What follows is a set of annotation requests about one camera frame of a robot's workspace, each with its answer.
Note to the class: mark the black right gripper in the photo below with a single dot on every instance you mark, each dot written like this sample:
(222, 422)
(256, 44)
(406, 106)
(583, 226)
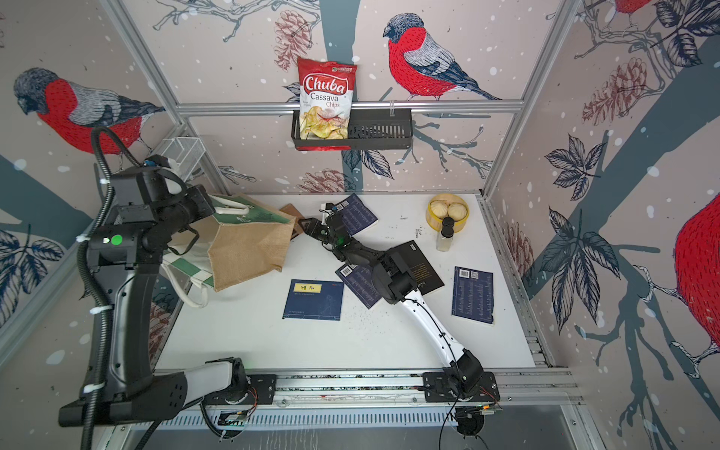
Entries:
(311, 227)

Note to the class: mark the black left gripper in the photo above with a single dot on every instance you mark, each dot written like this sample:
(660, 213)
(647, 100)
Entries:
(202, 196)

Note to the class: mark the navy blue book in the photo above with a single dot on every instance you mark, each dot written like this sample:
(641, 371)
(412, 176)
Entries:
(355, 215)

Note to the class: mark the navy book with barcode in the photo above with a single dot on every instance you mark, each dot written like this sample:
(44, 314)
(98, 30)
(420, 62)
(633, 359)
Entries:
(358, 279)

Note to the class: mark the burlap canvas bag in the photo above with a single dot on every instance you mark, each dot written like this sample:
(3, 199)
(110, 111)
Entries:
(243, 240)

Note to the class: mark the navy book yellow label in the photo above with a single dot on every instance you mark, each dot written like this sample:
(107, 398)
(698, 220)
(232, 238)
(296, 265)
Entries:
(314, 300)

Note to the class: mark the black paperback book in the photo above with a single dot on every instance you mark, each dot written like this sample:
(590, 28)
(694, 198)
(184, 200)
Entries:
(423, 272)

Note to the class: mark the navy book with QR code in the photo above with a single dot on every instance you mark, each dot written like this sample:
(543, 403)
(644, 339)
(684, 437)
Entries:
(473, 295)

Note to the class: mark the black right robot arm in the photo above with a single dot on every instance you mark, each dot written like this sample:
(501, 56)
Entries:
(393, 279)

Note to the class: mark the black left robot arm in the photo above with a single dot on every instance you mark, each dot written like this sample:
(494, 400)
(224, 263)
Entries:
(120, 265)

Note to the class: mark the red cassava chips bag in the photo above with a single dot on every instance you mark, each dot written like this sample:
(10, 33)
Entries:
(326, 95)

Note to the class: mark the clear bottle black cap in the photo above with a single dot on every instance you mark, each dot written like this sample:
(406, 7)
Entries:
(446, 234)

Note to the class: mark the yellow bowl with buns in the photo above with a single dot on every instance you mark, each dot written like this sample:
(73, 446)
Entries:
(444, 206)

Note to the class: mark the black wire wall basket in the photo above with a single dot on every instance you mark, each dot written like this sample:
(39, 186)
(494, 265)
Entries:
(373, 129)

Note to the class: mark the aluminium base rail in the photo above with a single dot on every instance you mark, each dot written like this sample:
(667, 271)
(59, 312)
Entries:
(409, 388)

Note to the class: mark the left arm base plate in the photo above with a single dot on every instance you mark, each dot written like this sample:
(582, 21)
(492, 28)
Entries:
(253, 389)

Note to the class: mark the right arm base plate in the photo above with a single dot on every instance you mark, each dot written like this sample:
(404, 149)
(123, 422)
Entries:
(439, 387)

